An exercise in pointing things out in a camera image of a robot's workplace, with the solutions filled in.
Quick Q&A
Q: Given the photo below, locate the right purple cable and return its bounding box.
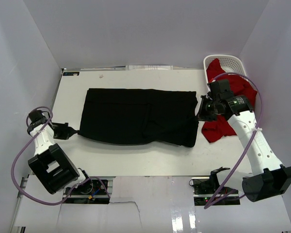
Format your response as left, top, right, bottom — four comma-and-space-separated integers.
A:
203, 72, 262, 209

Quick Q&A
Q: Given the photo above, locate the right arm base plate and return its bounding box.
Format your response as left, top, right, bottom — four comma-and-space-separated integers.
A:
189, 177, 240, 206

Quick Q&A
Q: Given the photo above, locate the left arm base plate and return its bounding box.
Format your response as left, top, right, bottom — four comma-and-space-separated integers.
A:
64, 177, 113, 204

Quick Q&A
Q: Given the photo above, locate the red t shirt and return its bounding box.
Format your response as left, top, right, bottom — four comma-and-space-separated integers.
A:
201, 58, 258, 143

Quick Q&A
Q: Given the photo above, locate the purple cable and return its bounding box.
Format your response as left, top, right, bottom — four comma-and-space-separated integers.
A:
11, 106, 111, 206
203, 72, 262, 209

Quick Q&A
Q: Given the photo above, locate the small label sticker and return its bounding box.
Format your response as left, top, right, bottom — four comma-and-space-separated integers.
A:
63, 71, 80, 76

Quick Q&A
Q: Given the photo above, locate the black t shirt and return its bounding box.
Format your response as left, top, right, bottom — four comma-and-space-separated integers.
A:
78, 88, 198, 148

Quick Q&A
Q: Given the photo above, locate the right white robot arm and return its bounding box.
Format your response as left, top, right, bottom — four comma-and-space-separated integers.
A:
197, 79, 291, 202

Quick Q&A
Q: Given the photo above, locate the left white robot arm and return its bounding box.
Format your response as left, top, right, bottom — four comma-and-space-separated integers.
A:
27, 110, 93, 194

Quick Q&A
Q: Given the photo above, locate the white plastic basket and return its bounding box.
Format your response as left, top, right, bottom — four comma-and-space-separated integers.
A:
203, 54, 247, 82

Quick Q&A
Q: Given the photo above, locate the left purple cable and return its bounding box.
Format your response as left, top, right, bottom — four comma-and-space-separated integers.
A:
11, 106, 111, 206

